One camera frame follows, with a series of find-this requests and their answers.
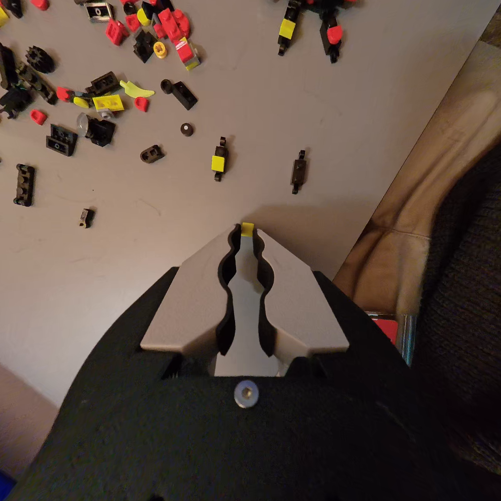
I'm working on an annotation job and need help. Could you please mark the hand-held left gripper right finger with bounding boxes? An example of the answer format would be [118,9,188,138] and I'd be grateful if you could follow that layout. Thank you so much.
[251,228,350,376]

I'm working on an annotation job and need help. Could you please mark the partly built lego model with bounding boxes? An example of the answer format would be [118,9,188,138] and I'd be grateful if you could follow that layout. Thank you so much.
[272,0,359,64]

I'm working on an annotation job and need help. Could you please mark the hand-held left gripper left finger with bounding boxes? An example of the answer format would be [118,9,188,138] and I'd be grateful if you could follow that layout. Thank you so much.
[139,223,242,376]

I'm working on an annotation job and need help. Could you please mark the scattered loose lego pieces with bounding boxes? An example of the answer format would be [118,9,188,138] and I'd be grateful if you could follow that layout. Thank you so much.
[0,0,204,229]

